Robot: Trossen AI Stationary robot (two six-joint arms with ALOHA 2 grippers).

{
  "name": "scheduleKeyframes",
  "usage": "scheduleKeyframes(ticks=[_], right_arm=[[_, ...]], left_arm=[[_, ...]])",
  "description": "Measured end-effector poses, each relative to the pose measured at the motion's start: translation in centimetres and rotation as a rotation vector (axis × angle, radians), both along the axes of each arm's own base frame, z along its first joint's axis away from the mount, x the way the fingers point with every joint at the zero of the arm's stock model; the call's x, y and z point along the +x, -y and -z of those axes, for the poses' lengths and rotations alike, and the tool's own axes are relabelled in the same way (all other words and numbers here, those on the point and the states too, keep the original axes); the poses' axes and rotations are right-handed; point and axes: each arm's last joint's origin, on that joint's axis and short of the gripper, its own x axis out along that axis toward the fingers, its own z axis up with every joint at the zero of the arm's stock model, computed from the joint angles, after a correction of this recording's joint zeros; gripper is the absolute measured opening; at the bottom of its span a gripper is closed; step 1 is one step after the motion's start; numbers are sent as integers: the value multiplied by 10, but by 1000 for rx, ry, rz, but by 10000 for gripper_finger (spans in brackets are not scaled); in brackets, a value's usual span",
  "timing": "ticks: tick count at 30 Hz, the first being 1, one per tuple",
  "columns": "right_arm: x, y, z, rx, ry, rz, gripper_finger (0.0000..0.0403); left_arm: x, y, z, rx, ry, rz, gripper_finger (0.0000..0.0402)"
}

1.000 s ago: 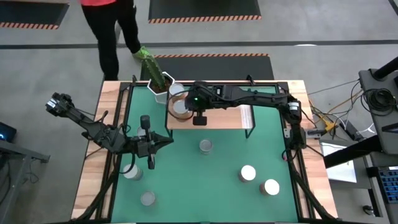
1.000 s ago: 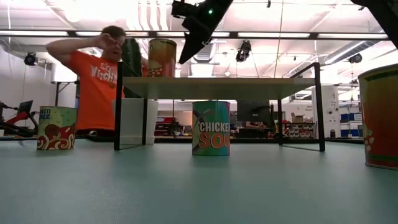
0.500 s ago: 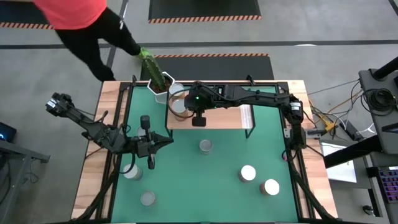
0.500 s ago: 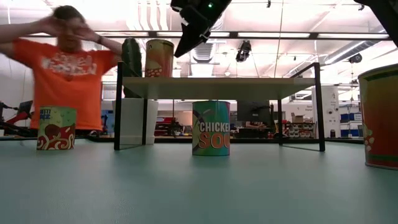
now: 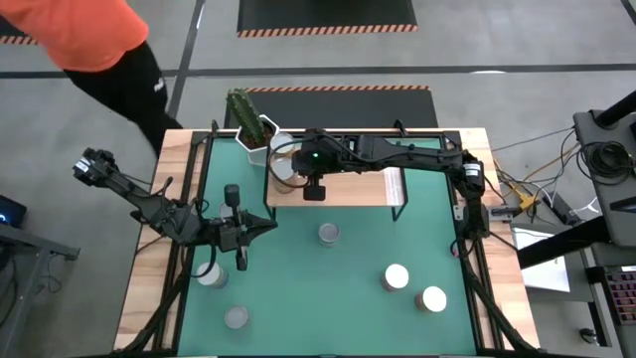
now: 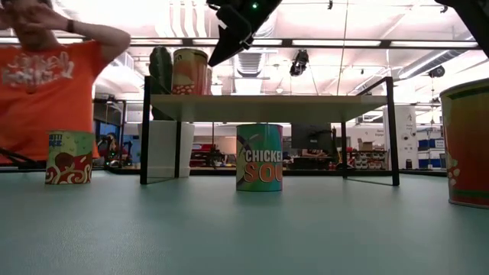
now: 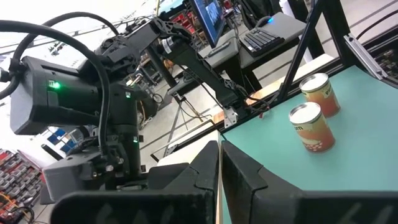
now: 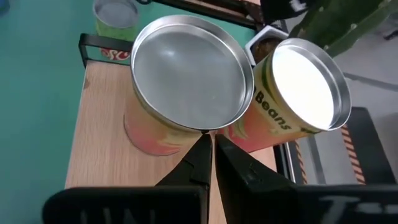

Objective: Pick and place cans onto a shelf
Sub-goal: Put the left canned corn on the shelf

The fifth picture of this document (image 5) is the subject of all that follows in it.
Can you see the black metal bar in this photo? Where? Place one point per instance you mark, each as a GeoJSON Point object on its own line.
{"type": "Point", "coordinates": [561, 243]}

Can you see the white hexagonal plant pot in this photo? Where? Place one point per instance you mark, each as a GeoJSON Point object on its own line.
{"type": "Point", "coordinates": [258, 158]}

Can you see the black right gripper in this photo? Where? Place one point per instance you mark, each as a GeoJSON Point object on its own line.
{"type": "Point", "coordinates": [323, 159]}

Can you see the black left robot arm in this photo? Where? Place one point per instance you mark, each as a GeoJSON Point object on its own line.
{"type": "Point", "coordinates": [149, 206]}

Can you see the black computer mouse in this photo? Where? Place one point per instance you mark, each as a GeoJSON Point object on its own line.
{"type": "Point", "coordinates": [588, 336]}

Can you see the keyboard with lit keys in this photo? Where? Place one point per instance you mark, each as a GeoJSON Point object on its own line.
{"type": "Point", "coordinates": [623, 298]}

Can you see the black metal table frame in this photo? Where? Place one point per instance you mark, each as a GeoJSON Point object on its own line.
{"type": "Point", "coordinates": [474, 313]}

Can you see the black power strip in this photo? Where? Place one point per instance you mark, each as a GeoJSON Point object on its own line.
{"type": "Point", "coordinates": [559, 209]}

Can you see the yellow plug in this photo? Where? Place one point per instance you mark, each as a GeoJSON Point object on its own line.
{"type": "Point", "coordinates": [525, 201]}

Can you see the white paper sheet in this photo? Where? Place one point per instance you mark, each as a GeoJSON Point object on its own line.
{"type": "Point", "coordinates": [546, 276]}

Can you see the black monitor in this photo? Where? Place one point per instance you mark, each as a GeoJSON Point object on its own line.
{"type": "Point", "coordinates": [10, 211]}

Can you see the grey equipment cart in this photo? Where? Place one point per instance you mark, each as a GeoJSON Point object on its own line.
{"type": "Point", "coordinates": [603, 189]}

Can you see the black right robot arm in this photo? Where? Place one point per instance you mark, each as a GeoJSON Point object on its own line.
{"type": "Point", "coordinates": [407, 154]}

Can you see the wooden shelf black metal frame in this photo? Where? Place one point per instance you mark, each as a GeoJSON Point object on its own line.
{"type": "Point", "coordinates": [358, 191]}

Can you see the grey control box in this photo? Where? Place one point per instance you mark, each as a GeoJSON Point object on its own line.
{"type": "Point", "coordinates": [502, 211]}

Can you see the grey-topped can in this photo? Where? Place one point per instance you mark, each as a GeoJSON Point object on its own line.
{"type": "Point", "coordinates": [236, 316]}

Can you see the grey desk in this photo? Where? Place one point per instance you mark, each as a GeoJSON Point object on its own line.
{"type": "Point", "coordinates": [30, 238]}

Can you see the white-topped can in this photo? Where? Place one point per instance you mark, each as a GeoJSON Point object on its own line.
{"type": "Point", "coordinates": [432, 298]}

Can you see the yellow-green peas can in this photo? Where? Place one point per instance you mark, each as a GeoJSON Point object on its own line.
{"type": "Point", "coordinates": [396, 276]}

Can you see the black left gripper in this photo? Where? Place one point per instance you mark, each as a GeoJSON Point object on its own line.
{"type": "Point", "coordinates": [226, 234]}

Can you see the person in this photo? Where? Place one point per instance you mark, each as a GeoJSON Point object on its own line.
{"type": "Point", "coordinates": [74, 30]}

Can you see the black floor mat orange stripes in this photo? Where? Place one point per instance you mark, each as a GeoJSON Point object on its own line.
{"type": "Point", "coordinates": [348, 109]}
{"type": "Point", "coordinates": [12, 40]}
{"type": "Point", "coordinates": [323, 15]}

